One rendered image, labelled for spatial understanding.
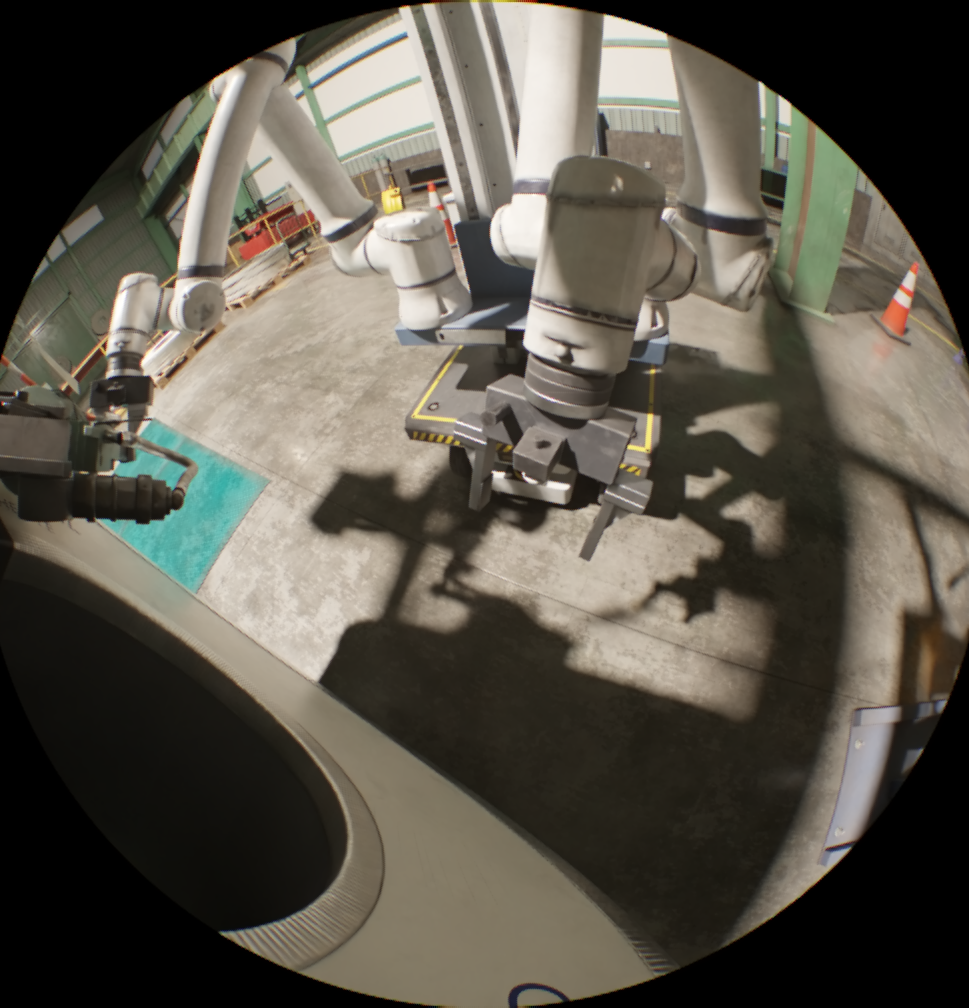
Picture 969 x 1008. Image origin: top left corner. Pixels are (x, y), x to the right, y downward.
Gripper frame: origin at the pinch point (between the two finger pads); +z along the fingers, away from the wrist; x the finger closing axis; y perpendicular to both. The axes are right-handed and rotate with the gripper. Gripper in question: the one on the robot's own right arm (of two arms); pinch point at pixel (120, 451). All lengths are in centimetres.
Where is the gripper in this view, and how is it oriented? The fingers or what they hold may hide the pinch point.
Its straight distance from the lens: 77.5
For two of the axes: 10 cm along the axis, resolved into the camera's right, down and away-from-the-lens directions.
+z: 0.1, 9.9, 1.4
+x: 7.4, -1.0, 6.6
